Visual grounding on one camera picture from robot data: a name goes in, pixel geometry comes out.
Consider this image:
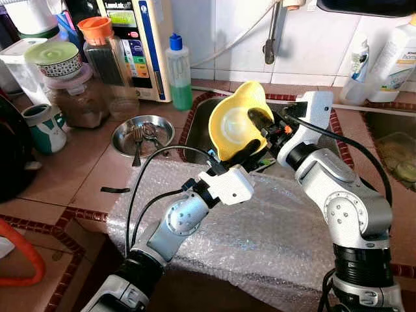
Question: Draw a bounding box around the orange hose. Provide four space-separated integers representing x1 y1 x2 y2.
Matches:
0 218 46 287

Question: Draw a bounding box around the clear glass dish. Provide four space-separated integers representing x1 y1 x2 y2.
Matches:
377 132 416 186

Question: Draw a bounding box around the white and green mug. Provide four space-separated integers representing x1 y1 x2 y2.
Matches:
21 104 68 155

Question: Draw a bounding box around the white bottle yellow cap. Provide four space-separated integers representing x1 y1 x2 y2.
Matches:
367 14 416 103

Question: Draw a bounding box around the clear bubble wrap sheet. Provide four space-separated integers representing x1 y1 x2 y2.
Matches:
106 156 391 307

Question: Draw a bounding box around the stainless steel bowl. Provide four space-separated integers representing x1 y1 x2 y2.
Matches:
111 115 176 159

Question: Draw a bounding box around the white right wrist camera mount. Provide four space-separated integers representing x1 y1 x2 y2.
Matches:
286 91 335 151

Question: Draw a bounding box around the black rounded panel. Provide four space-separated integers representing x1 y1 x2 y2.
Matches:
317 0 416 18

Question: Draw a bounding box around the metal spoon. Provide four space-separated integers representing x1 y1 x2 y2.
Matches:
142 122 167 154

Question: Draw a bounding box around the brown powder jar pink lid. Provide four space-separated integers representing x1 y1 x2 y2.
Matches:
44 63 110 129

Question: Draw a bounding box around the green soap bottle blue cap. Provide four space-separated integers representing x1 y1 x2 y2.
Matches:
165 34 194 111

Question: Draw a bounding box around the blue plastic utensil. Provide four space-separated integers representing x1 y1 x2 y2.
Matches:
55 10 84 47

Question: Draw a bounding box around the yellow plastic bowl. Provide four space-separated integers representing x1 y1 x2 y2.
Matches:
208 80 275 163

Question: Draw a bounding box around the thin white hose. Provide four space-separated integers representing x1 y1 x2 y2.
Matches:
192 6 277 69

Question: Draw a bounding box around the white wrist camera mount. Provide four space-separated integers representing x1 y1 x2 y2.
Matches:
286 91 335 151
213 165 255 206

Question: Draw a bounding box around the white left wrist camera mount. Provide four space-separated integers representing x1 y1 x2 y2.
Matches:
213 165 255 206

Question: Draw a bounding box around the steel sink basin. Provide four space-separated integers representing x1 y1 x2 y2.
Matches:
179 91 342 176
364 110 416 189

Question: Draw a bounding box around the glass jar orange lid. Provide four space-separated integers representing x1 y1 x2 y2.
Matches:
77 17 131 105

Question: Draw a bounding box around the small white spray bottle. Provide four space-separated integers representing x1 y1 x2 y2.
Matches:
339 36 371 106

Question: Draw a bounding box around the clear plastic container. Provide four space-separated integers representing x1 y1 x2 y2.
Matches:
0 38 49 105

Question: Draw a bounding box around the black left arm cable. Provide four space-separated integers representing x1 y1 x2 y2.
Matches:
123 144 218 257

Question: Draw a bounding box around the patterned bowl green lid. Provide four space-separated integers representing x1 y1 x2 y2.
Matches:
25 41 82 80

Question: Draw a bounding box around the metal fork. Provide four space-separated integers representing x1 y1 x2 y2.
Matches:
132 125 145 168

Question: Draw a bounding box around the beige water ionizer appliance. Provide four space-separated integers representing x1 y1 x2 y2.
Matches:
97 0 173 103

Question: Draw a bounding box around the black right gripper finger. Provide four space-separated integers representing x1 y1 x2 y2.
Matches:
248 107 275 133

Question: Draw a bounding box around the white round container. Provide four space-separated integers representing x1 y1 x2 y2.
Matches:
3 0 62 40

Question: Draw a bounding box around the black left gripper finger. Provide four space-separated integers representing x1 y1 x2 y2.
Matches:
224 140 262 172

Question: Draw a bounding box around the white pipe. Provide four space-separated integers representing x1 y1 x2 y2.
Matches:
192 84 416 118

